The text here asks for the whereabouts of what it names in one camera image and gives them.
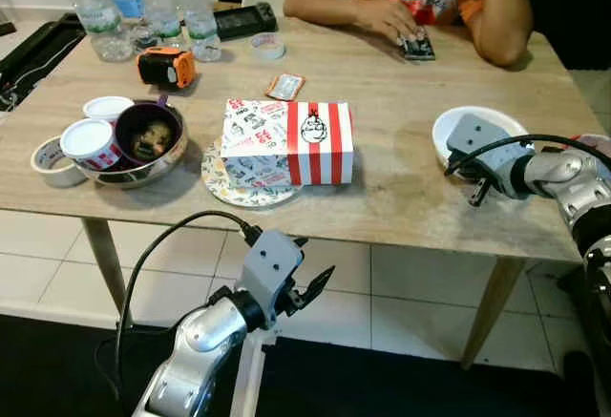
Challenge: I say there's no white bowl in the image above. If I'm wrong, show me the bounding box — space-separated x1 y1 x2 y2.
432 106 529 172

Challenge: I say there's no black smartphone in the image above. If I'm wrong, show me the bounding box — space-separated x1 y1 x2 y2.
399 33 437 62

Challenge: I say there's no person's right hand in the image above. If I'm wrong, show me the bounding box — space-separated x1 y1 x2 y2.
368 0 431 48

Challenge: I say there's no floral print plate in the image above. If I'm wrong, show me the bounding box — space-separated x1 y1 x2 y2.
200 140 303 209

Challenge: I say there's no white floor tape strip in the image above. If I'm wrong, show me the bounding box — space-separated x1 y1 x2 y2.
229 326 278 417

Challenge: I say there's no red white striped KFC box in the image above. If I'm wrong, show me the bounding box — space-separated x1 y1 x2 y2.
221 98 354 187

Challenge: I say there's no wooden table leg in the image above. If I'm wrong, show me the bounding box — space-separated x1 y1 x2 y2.
81 217 128 311
461 257 528 371

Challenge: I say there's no orange sauce sachet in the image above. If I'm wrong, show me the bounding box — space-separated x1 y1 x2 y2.
265 73 306 103

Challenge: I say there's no steel bowl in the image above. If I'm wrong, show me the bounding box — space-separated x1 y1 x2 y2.
76 102 190 190

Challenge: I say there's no dark purple bowl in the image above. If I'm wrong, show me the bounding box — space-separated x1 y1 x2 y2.
115 100 185 166

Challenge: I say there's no small white tape roll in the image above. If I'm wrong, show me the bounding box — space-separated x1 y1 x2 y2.
250 33 286 62

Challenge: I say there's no black foam panel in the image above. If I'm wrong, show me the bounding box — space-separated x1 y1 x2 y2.
516 0 611 72

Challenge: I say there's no orange black device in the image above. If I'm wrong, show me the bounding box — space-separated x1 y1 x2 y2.
137 47 199 92

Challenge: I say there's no small white lidded tub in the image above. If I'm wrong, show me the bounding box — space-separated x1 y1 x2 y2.
83 96 136 124

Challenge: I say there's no KFC cup with white lid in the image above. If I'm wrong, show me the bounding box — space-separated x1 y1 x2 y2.
59 118 123 173

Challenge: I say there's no green label water bottle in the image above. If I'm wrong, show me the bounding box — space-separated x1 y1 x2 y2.
137 0 185 48
172 0 223 63

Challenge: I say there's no beige masking tape roll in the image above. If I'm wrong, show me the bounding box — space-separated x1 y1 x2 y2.
31 136 89 188

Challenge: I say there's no blue label water bottle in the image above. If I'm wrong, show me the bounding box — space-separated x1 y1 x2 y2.
105 0 152 51

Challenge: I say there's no large clear water bottle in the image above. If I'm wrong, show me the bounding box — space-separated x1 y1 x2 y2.
53 0 135 63

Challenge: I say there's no black case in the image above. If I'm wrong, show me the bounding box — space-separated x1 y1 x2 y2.
0 13 89 111

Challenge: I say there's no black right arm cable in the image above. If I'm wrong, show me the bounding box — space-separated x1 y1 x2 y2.
445 134 611 181

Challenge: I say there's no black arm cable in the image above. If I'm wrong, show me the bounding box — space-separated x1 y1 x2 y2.
445 134 611 181
115 210 263 404

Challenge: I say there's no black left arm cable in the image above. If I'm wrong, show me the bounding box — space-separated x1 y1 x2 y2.
115 210 263 404

